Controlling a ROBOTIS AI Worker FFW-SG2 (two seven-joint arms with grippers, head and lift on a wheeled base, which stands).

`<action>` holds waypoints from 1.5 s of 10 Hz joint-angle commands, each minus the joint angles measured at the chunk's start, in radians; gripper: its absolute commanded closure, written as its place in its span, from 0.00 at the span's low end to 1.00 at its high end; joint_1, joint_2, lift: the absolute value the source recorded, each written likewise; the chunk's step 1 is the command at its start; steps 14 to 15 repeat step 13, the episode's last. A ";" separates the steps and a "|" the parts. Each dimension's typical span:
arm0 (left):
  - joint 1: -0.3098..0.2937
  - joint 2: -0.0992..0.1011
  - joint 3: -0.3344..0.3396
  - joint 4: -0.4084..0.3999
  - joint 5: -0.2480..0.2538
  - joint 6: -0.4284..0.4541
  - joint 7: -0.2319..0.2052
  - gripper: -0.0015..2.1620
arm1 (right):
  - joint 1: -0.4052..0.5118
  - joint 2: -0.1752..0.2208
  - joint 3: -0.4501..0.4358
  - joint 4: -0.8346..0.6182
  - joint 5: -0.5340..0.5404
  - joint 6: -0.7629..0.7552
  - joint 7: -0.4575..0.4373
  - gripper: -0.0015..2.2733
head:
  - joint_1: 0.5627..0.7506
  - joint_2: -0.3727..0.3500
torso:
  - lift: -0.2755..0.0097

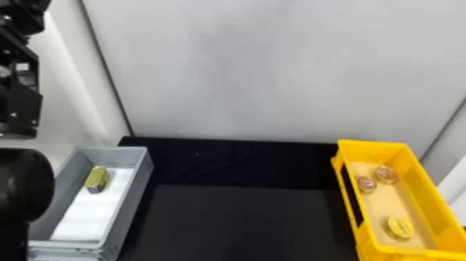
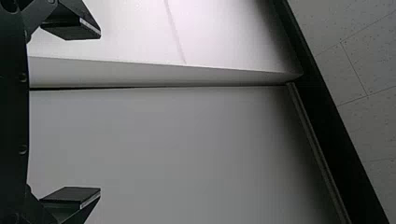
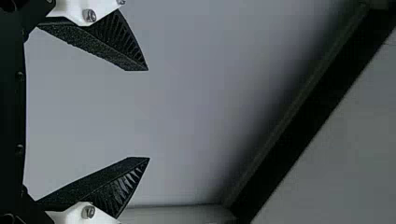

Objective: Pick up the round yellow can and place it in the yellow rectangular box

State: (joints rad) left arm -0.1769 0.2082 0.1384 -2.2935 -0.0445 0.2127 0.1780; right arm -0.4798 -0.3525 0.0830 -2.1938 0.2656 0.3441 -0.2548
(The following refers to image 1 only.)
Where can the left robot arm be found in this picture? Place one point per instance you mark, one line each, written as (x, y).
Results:
(22, 186)

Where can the grey box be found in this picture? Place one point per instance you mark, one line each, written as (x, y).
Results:
(136, 182)

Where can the orange can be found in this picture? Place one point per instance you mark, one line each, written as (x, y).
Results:
(366, 184)
(386, 174)

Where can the yellow can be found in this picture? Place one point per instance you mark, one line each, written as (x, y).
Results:
(400, 227)
(97, 179)

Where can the yellow box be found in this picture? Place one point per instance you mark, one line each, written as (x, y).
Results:
(418, 175)

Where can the white foam liner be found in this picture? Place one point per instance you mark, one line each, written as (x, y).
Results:
(91, 213)

